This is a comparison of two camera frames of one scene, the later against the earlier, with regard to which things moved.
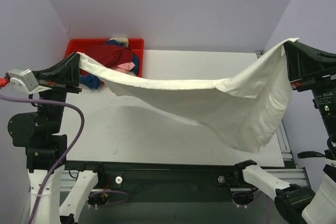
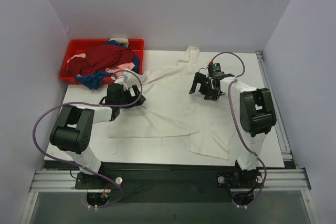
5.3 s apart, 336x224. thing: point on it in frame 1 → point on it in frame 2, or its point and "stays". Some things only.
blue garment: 91,81 stays
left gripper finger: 63,75 → 116,95
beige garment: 124,40 stays
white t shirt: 248,108 → 169,110
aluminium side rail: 281,134 stays
